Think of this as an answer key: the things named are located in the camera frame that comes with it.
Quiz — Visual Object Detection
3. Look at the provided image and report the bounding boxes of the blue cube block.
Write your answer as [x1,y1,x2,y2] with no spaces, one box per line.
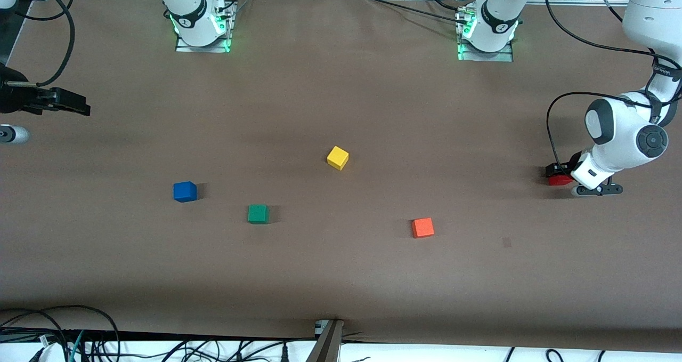
[173,181,198,203]

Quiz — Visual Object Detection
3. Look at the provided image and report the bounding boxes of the orange cube block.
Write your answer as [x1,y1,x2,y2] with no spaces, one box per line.
[411,218,435,239]

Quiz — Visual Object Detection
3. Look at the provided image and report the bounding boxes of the yellow cube block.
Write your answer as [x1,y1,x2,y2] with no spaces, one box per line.
[327,146,350,171]

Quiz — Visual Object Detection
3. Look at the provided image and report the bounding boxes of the brown paper table cover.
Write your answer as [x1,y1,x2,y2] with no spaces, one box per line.
[0,0,682,352]

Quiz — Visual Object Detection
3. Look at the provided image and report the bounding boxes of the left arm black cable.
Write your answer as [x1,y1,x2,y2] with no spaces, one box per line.
[543,0,682,166]

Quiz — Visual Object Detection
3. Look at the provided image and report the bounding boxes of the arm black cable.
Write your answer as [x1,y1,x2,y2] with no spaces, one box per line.
[19,0,76,88]
[543,0,682,166]

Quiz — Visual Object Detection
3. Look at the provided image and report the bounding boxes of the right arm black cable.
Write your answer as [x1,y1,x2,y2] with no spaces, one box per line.
[19,0,76,88]

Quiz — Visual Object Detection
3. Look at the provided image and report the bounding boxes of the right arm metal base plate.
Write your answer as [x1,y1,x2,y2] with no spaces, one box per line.
[175,2,233,53]

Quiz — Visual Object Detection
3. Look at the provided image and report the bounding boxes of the aluminium frame rail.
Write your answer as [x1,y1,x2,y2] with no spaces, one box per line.
[519,0,629,6]

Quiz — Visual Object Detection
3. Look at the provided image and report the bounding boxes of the black looped floor cable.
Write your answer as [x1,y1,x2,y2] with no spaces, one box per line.
[0,305,120,362]

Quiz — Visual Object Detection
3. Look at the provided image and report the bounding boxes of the black base power cable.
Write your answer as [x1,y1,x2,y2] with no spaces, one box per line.
[365,0,469,24]

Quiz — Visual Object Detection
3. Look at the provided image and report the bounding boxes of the green thin cable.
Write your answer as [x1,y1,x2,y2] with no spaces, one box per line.
[68,330,86,362]

